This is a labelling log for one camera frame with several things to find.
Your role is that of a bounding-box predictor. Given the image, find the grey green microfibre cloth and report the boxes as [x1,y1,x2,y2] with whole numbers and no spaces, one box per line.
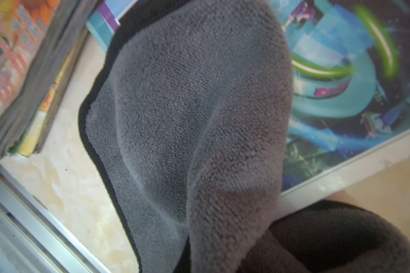
[79,1,410,273]

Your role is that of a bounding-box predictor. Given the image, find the white book with blue vortex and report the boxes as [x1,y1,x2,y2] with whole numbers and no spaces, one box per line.
[79,1,410,211]

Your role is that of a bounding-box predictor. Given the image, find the blue robot sunflower magazine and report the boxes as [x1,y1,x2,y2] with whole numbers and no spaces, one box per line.
[0,1,97,158]

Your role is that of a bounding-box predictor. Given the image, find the yellow Chinese history picture book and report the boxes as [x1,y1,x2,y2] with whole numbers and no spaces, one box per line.
[8,28,89,157]

